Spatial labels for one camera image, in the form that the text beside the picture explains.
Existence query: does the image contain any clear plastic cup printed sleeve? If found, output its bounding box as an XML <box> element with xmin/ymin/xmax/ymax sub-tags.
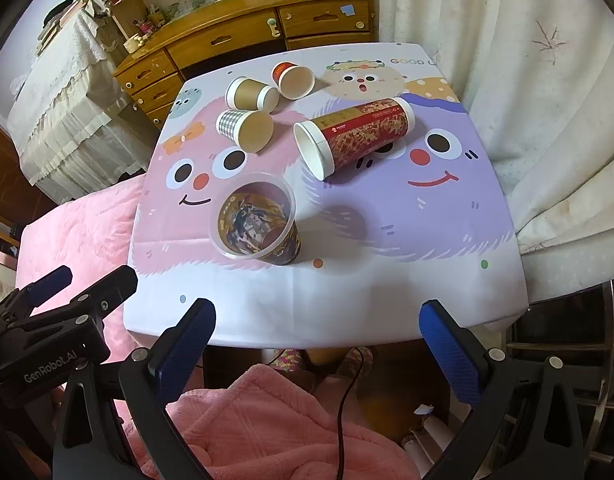
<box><xmin>208</xmin><ymin>171</ymin><xmax>301</xmax><ymax>266</ymax></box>

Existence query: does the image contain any cartoon monster tablecloth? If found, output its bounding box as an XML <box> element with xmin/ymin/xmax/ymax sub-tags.
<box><xmin>124</xmin><ymin>42</ymin><xmax>528</xmax><ymax>348</ymax></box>

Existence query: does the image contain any white floral curtain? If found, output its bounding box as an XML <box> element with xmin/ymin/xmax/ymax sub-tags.
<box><xmin>377</xmin><ymin>0</ymin><xmax>614</xmax><ymax>301</ymax></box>

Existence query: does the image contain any brown paper cup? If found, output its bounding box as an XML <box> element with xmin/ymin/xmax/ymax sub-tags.
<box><xmin>225</xmin><ymin>76</ymin><xmax>280</xmax><ymax>113</ymax></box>

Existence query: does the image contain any white lace covered furniture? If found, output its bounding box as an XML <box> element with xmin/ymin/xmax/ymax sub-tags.
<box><xmin>8</xmin><ymin>10</ymin><xmax>158</xmax><ymax>204</ymax></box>

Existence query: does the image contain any black cable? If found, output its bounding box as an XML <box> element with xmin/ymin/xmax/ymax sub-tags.
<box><xmin>335</xmin><ymin>346</ymin><xmax>366</xmax><ymax>480</ymax></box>

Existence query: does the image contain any wooden dresser with drawers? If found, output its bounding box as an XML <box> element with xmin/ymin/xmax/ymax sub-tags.
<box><xmin>113</xmin><ymin>0</ymin><xmax>377</xmax><ymax>127</ymax></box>

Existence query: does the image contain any tall red paper cup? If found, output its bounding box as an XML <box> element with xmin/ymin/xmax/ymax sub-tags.
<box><xmin>293</xmin><ymin>98</ymin><xmax>415</xmax><ymax>181</ymax></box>

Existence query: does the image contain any checkered paper cup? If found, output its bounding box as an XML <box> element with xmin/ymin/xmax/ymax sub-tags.
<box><xmin>216</xmin><ymin>110</ymin><xmax>275</xmax><ymax>153</ymax></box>

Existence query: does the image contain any pink fuzzy clothing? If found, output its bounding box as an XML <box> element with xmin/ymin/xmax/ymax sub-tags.
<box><xmin>121</xmin><ymin>363</ymin><xmax>421</xmax><ymax>480</ymax></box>

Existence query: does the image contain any orange rimmed paper cup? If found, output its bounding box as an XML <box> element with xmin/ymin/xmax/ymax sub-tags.
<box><xmin>271</xmin><ymin>61</ymin><xmax>316</xmax><ymax>101</ymax></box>

